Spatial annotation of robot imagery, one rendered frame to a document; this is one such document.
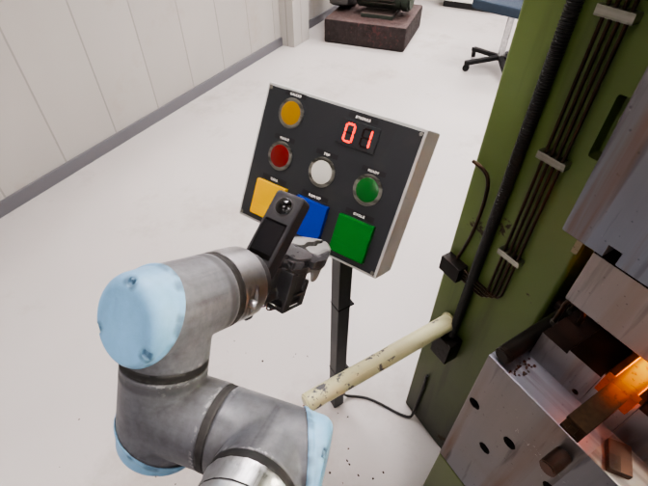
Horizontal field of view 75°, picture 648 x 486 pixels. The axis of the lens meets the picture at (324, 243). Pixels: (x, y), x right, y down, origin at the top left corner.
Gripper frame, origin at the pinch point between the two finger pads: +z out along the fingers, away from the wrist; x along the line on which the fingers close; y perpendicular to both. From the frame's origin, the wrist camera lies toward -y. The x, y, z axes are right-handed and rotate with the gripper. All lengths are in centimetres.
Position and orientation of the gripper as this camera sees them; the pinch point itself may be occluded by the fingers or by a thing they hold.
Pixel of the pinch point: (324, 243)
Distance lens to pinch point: 70.0
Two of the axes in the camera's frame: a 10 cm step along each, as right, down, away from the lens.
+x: 8.3, 3.9, -4.0
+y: -2.8, 9.1, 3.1
